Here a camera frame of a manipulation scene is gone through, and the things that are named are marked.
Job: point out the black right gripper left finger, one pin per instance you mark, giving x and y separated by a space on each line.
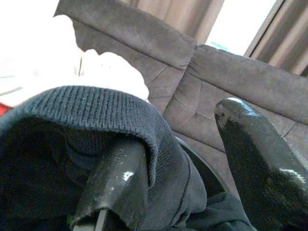
115 183

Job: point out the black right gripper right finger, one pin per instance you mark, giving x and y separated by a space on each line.
260 173

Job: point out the black shirt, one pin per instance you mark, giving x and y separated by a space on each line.
72 108

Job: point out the grey fabric sofa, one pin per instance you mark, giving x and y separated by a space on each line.
168 72

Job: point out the brown curtain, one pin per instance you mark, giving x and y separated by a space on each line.
284 36
180 14

